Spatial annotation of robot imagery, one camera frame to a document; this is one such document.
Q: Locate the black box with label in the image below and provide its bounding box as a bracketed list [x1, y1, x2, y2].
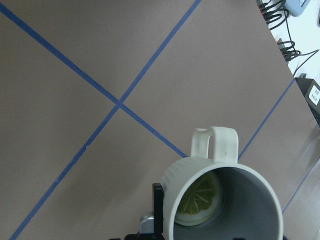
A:
[294, 77, 320, 125]

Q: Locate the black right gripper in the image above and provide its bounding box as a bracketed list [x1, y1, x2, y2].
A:
[123, 183, 165, 240]

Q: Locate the white ribbed mug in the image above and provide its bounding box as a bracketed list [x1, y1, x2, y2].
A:
[160, 126, 284, 240]

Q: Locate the lemon slice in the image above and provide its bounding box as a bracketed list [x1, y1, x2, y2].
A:
[174, 171, 224, 226]

